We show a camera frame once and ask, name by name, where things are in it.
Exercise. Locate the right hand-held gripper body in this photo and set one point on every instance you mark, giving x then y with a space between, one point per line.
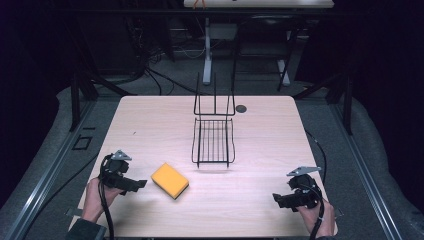
305 191

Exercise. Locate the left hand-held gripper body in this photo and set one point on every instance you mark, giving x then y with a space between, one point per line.
115 173

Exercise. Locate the yellow sponge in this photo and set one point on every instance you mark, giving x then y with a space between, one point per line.
170 180

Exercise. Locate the person's right hand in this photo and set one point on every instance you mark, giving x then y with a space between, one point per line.
316 220

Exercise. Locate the black metal stand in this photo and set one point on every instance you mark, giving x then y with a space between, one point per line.
347 103
75 100

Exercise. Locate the dark round table grommet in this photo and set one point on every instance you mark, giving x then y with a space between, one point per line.
240 108

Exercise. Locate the white table leg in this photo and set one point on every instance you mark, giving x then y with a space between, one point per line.
284 71
207 53

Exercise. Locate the black chair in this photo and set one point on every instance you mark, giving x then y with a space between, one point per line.
266 36

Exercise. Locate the aluminium floor rail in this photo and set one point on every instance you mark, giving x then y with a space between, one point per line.
50 170
366 173

